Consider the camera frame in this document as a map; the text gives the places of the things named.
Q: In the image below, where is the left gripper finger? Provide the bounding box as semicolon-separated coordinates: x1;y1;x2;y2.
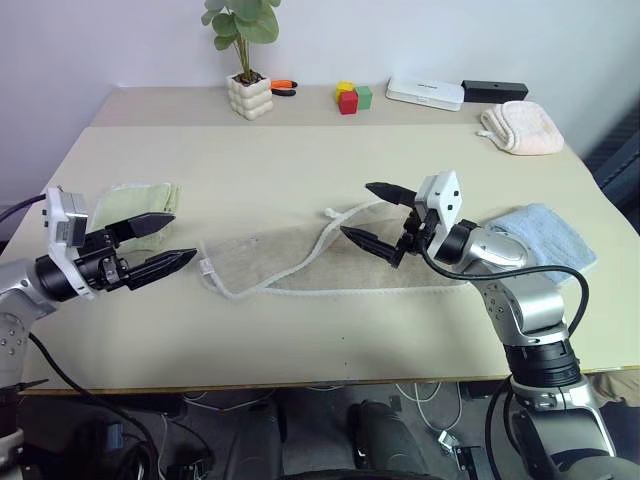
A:
107;212;177;246
120;247;199;293

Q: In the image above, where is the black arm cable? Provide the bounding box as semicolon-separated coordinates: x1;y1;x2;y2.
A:
421;249;590;335
27;332;161;480

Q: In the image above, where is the white flat box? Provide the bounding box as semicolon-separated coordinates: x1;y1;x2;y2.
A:
385;75;466;113

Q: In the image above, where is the small blue box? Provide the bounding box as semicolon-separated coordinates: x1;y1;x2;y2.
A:
102;422;126;451

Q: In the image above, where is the dark ribbed radiator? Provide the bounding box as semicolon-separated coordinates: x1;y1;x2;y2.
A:
582;107;640;211

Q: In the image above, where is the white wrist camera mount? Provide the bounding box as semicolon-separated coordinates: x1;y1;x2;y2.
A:
41;186;99;301
413;170;465;262

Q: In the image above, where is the light blue folded towel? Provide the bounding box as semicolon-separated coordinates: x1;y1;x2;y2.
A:
482;202;599;289

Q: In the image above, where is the white folded item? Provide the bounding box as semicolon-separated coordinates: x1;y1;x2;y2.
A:
224;72;275;122

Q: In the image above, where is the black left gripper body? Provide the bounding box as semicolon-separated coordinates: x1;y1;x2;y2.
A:
74;225;134;294

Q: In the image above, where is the black oblong box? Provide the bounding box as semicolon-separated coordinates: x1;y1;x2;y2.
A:
460;79;530;105

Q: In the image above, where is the pale pink folded towel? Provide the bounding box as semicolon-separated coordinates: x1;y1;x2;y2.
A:
474;99;566;157

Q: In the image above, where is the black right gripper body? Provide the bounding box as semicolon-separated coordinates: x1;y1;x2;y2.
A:
398;201;440;255

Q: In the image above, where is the white cable under table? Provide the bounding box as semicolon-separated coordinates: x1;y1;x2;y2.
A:
392;382;464;434

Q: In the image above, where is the green leafy plant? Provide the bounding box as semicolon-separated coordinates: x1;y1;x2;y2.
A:
201;0;281;81

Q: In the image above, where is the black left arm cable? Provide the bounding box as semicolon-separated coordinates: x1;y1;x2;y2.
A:
27;332;161;480

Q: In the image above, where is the light green cloth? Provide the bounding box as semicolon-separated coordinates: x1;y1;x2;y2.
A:
88;182;184;251

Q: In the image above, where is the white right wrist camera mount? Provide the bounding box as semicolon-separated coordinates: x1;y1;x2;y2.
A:
413;170;465;262

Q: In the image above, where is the beige towel with white trim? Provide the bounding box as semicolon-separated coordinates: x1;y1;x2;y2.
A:
198;202;469;302

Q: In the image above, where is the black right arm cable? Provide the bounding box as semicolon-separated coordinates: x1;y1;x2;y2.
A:
421;249;590;335

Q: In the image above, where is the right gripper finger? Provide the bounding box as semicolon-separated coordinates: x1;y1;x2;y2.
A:
365;181;418;207
339;225;408;270

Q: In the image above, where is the purple cable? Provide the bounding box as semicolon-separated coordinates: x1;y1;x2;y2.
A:
0;196;49;222

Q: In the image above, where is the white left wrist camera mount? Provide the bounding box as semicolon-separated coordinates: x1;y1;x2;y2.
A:
41;186;99;301

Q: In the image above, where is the dark rounded shape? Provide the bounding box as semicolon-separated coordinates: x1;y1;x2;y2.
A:
347;399;446;476

